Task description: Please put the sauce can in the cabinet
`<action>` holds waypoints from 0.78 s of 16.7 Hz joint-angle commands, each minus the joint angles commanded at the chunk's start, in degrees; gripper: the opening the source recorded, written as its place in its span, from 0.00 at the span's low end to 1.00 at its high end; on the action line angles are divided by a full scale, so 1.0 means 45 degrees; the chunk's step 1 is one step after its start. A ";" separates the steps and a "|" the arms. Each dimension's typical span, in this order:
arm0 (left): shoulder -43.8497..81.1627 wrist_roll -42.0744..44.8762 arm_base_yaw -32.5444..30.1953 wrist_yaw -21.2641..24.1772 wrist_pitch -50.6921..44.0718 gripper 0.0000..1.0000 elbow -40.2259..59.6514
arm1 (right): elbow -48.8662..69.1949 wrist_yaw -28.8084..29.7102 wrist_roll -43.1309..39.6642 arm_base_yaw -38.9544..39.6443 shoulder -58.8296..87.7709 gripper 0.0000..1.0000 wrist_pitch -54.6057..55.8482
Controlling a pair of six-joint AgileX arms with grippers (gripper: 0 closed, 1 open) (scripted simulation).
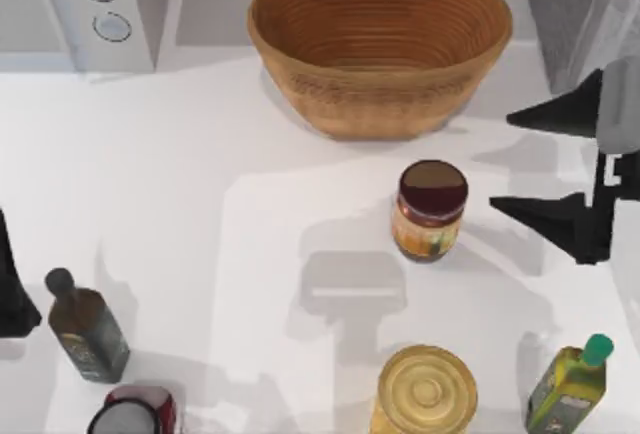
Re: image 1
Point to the grey cabinet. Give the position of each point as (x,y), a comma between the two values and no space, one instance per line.
(560,14)

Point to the jar with dark red lid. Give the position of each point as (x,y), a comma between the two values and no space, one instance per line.
(431,214)

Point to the green bottle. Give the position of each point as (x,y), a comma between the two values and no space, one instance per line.
(567,394)

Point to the brown woven basket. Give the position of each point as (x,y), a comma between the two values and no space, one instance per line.
(380,89)

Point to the pale microwave oven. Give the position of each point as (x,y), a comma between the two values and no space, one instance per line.
(135,29)

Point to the red and white can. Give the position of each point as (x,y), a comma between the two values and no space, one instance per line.
(132,411)

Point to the dark glass bottle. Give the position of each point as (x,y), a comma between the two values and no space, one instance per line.
(90,334)

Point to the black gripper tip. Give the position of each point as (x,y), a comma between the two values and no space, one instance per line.
(12,294)

